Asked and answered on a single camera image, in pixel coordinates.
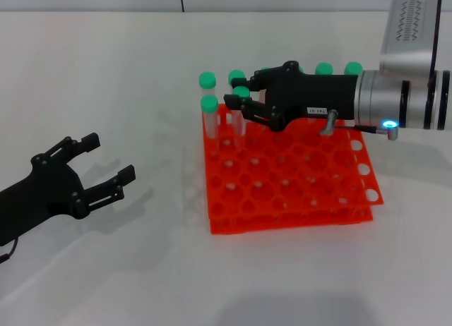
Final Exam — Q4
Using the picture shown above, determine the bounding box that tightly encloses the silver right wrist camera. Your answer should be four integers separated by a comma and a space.
378, 0, 443, 73

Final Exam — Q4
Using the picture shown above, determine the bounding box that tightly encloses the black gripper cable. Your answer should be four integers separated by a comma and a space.
0, 234, 19, 266
319, 109, 400, 141

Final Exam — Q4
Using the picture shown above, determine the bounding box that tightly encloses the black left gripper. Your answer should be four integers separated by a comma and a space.
0, 131, 137, 248

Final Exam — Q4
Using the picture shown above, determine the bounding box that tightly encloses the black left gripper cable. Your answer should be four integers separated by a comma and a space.
0, 234, 19, 266

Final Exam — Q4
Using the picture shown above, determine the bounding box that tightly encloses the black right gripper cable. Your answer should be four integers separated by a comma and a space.
319, 109, 400, 141

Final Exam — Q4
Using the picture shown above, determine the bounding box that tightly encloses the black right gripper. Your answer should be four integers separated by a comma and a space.
224, 60, 360, 133

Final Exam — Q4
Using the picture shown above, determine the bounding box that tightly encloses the orange test tube rack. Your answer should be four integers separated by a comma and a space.
203, 102, 385, 235

